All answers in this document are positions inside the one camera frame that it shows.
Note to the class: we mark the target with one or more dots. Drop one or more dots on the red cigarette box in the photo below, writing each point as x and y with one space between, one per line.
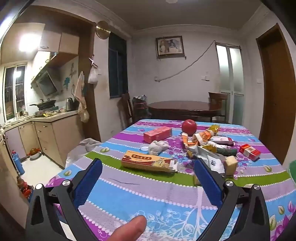
249 151

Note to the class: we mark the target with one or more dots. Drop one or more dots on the yellow clear wrapper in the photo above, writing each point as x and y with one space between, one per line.
214 128

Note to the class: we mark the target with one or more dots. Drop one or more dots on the red paper box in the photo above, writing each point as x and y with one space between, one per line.
157 134

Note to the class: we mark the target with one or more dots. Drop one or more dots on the blue bottle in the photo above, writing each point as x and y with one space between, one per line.
18 163

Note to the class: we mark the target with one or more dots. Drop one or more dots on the round dark wooden table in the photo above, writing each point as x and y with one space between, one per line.
182 109

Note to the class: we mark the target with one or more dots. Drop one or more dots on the beige kitchen base cabinets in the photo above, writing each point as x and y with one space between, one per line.
46 139

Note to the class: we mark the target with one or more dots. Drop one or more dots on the white printed packet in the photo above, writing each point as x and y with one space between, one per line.
214 163

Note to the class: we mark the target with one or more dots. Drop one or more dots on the black wok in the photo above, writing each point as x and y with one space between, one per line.
45 103

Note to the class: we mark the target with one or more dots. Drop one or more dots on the steel kettle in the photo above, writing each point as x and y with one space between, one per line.
69 104

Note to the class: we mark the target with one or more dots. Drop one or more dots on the hanging white plastic bag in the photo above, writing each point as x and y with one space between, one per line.
93 77

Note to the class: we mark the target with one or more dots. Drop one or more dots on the red apple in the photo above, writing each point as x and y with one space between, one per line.
189 127

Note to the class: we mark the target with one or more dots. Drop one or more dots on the dark window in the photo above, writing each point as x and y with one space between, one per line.
116 64

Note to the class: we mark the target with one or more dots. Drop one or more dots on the dark green packet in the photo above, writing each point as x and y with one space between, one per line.
227 151

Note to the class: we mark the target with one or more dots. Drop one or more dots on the bowl of vegetables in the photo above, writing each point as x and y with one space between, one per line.
34 153

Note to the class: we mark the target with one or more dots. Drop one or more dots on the crumpled orange yellow wrapper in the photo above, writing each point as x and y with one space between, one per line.
203 148

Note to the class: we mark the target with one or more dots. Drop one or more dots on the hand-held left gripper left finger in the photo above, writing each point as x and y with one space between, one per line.
89 180

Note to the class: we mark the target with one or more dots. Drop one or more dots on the beige kitchen wall cabinets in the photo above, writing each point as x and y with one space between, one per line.
57 39

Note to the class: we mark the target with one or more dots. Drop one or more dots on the white cloth heap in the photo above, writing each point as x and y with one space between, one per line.
85 146

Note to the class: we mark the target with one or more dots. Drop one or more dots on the chair with dark clothes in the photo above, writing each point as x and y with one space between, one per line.
140 104

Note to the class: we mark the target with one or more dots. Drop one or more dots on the red toys heap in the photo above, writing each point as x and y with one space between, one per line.
24 187

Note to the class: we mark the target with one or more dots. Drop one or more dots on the brown wooden door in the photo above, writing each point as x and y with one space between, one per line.
275 92

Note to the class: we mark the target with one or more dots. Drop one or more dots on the hanging cloth apron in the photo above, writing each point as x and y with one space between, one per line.
81 92

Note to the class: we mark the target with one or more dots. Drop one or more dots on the framed wall picture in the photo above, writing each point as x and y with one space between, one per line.
170 46

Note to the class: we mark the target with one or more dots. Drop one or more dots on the round gold wall plate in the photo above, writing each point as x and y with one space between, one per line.
103 29

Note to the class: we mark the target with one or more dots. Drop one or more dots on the long orange printed box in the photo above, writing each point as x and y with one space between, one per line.
148 162

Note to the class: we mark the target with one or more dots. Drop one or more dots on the orange white snack wrapper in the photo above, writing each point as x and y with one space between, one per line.
203 137

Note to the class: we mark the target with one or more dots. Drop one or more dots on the orange striped strip wrapper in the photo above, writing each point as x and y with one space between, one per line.
185 140

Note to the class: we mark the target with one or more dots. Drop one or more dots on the wooden chair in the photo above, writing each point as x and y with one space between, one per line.
218 99
127 106

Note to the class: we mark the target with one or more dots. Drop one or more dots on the range hood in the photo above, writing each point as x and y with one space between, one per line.
45 84

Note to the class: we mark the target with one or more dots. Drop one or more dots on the frosted glass door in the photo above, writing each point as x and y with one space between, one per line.
230 71

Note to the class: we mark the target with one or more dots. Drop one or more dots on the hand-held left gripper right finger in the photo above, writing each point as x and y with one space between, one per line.
208 183

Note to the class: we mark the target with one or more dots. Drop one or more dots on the white wall switch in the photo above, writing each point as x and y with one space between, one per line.
205 76

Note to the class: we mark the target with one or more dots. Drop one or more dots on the crumpled white tissue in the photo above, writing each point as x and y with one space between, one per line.
158 146

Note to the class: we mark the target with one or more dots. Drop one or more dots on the small white round lid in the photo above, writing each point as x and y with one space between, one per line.
145 147

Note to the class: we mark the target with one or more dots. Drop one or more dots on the kitchen window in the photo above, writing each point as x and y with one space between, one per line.
15 90

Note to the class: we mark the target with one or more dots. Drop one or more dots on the white box with red end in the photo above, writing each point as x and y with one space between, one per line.
222 140

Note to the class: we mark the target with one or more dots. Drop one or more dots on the person's left hand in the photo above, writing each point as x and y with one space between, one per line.
131 228

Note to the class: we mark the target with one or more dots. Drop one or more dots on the beige block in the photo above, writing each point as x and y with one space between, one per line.
231 165

